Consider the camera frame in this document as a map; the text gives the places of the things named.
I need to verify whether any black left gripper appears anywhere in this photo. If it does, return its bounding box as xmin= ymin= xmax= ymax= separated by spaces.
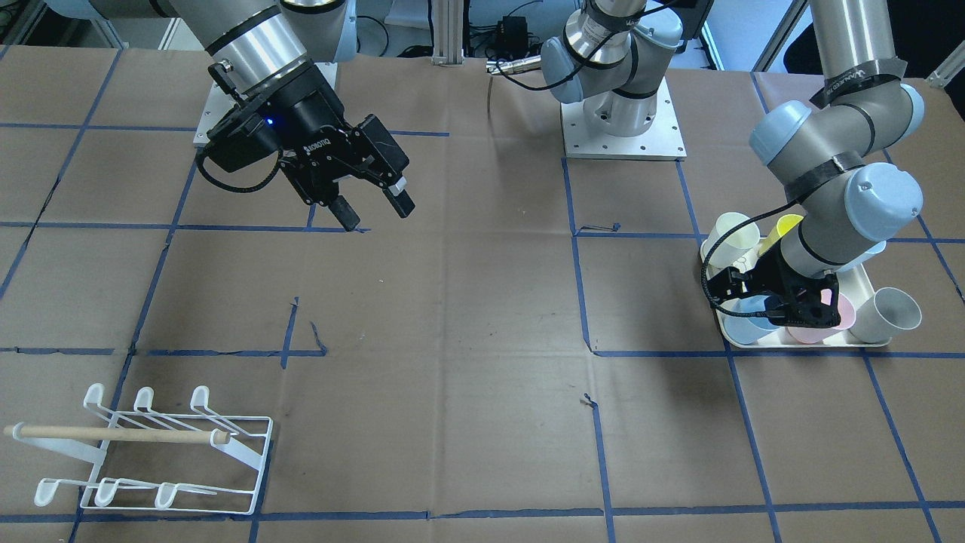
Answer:
xmin=754 ymin=252 xmax=840 ymax=327

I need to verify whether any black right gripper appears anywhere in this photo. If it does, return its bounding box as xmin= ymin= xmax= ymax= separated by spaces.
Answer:
xmin=268 ymin=64 xmax=415 ymax=232

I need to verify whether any light blue cup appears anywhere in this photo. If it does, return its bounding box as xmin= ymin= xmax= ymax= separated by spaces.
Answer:
xmin=724 ymin=295 xmax=780 ymax=345
xmin=837 ymin=241 xmax=888 ymax=274

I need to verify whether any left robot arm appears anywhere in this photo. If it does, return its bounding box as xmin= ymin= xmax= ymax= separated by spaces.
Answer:
xmin=541 ymin=1 xmax=926 ymax=329

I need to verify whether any pink cup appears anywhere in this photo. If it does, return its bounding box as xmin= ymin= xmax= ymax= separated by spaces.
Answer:
xmin=786 ymin=293 xmax=857 ymax=345

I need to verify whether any cream white cup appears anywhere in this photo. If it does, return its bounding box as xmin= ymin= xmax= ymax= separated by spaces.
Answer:
xmin=700 ymin=212 xmax=761 ymax=268

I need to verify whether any yellow cup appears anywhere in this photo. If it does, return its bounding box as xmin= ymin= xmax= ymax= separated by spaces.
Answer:
xmin=758 ymin=213 xmax=803 ymax=256

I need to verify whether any grey cup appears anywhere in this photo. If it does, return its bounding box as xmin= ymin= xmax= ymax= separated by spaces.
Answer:
xmin=849 ymin=287 xmax=923 ymax=344

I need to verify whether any cream plastic tray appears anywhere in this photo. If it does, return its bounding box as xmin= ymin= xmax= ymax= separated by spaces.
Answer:
xmin=716 ymin=264 xmax=893 ymax=348

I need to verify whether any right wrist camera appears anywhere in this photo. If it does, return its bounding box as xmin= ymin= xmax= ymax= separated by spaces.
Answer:
xmin=203 ymin=107 xmax=282 ymax=173

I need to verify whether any white wire cup rack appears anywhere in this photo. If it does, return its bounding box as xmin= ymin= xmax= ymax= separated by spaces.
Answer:
xmin=4 ymin=384 xmax=274 ymax=516

